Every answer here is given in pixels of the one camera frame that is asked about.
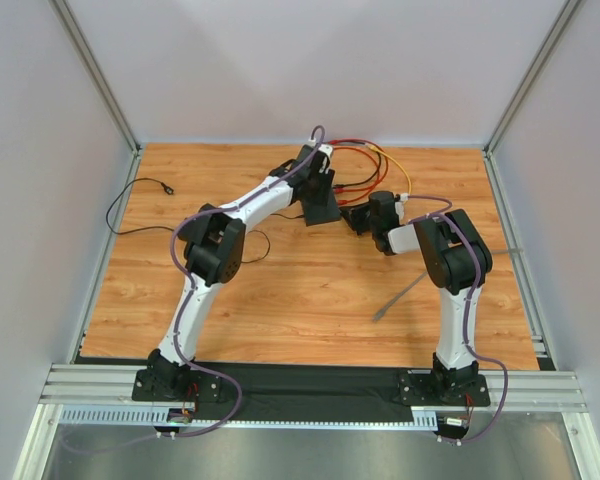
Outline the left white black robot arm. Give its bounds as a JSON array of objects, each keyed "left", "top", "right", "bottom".
[{"left": 148, "top": 141, "right": 339, "bottom": 370}]

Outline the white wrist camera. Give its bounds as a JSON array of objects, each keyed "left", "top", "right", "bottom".
[
  {"left": 307, "top": 143, "right": 333, "bottom": 158},
  {"left": 394, "top": 193, "right": 409, "bottom": 221}
]

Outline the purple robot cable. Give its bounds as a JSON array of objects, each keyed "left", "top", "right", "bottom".
[
  {"left": 59, "top": 124, "right": 328, "bottom": 454},
  {"left": 402, "top": 195, "right": 510, "bottom": 447}
]

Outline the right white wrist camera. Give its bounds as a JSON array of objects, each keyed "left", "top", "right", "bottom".
[{"left": 394, "top": 193, "right": 409, "bottom": 221}]

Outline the black network switch box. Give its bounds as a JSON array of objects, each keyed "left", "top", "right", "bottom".
[{"left": 300, "top": 191, "right": 341, "bottom": 226}]

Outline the aluminium frame post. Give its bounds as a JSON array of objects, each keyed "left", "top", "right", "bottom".
[
  {"left": 483, "top": 0, "right": 585, "bottom": 156},
  {"left": 49, "top": 0, "right": 141, "bottom": 153}
]

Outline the red ethernet cable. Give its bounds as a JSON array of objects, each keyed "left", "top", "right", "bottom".
[{"left": 329, "top": 137, "right": 385, "bottom": 198}]

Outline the right aluminium frame post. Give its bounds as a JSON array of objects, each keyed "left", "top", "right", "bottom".
[{"left": 483, "top": 0, "right": 585, "bottom": 156}]

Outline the grey ethernet cable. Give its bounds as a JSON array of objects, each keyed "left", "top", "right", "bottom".
[{"left": 372, "top": 246, "right": 524, "bottom": 323}]

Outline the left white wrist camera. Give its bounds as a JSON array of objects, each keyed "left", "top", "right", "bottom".
[{"left": 307, "top": 143, "right": 333, "bottom": 158}]

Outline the yellow ethernet cable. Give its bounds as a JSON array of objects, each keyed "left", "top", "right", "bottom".
[{"left": 363, "top": 143, "right": 413, "bottom": 196}]

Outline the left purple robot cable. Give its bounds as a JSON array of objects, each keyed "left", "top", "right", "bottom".
[{"left": 59, "top": 124, "right": 328, "bottom": 454}]

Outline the front aluminium rail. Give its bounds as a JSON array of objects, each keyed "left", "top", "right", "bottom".
[{"left": 40, "top": 364, "right": 587, "bottom": 413}]

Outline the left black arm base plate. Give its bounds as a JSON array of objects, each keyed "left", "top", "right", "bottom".
[{"left": 131, "top": 369, "right": 224, "bottom": 403}]

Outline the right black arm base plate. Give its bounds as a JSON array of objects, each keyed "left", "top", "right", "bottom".
[{"left": 397, "top": 370, "right": 491, "bottom": 407}]

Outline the black cloth strip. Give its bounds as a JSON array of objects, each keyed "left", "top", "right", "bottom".
[{"left": 74, "top": 355, "right": 561, "bottom": 422}]

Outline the left aluminium frame post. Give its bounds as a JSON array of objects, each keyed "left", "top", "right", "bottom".
[{"left": 49, "top": 0, "right": 141, "bottom": 153}]

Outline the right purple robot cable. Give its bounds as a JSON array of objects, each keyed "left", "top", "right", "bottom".
[{"left": 402, "top": 195, "right": 510, "bottom": 447}]

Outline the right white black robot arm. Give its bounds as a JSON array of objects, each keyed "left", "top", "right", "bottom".
[{"left": 341, "top": 191, "right": 493, "bottom": 389}]

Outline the grey slotted cable duct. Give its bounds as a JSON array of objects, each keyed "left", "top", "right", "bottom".
[{"left": 59, "top": 405, "right": 438, "bottom": 432}]

